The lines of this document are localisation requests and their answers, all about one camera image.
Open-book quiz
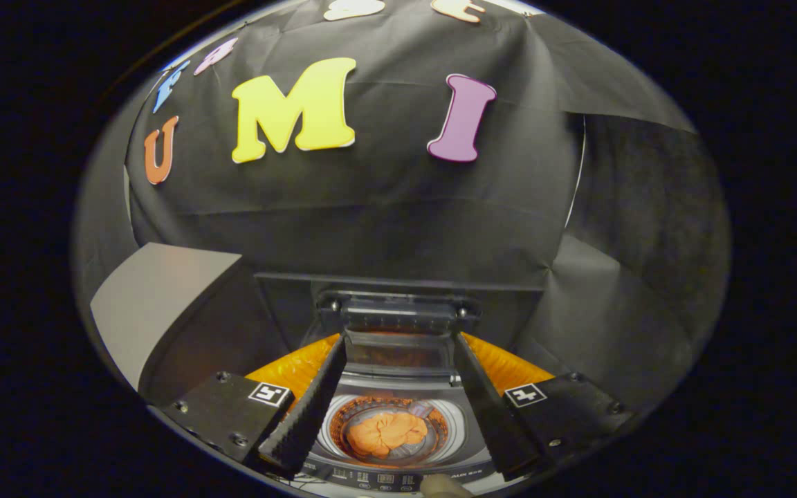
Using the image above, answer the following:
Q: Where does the black backdrop cloth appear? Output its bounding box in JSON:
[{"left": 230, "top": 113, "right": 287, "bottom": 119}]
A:
[{"left": 72, "top": 0, "right": 731, "bottom": 416}]

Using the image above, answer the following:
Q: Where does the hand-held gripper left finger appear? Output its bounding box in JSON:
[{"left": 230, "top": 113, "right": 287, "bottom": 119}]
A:
[{"left": 162, "top": 333, "right": 348, "bottom": 479}]

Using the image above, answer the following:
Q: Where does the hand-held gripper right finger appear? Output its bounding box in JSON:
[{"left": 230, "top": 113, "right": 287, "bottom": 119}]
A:
[{"left": 452, "top": 332, "right": 638, "bottom": 481}]

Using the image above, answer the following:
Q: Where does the grey drawer cabinet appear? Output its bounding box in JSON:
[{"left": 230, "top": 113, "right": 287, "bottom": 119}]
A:
[{"left": 89, "top": 242, "right": 288, "bottom": 409}]

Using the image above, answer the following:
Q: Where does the orange collared shirt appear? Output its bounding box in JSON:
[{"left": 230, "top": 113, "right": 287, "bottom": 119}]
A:
[{"left": 347, "top": 412, "right": 429, "bottom": 459}]

